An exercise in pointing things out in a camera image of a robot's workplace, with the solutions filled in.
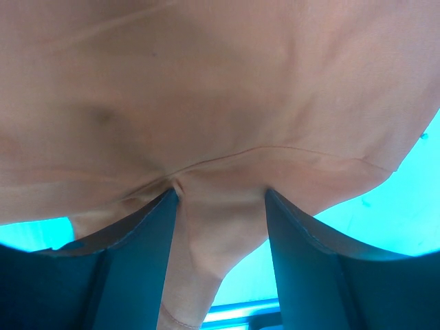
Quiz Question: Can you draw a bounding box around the aluminium mounting rail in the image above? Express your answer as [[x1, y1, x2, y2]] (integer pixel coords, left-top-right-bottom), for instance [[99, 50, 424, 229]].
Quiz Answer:
[[201, 298, 279, 329]]

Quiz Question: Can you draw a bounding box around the orange t shirt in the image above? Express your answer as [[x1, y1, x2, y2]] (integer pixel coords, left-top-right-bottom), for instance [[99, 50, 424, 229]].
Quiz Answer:
[[1, 1, 439, 329]]

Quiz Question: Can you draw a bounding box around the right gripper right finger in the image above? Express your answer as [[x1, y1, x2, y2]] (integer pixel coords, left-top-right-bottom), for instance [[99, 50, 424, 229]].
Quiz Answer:
[[265, 189, 439, 329]]

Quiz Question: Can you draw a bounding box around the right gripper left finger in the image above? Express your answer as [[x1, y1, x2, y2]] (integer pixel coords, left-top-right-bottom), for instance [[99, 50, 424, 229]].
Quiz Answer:
[[1, 190, 178, 330]]

